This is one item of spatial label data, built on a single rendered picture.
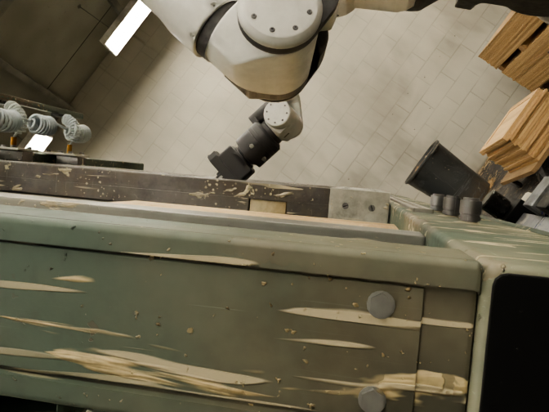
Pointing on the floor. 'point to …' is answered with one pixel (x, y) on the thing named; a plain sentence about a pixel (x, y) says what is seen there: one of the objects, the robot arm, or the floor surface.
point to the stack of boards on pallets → (520, 51)
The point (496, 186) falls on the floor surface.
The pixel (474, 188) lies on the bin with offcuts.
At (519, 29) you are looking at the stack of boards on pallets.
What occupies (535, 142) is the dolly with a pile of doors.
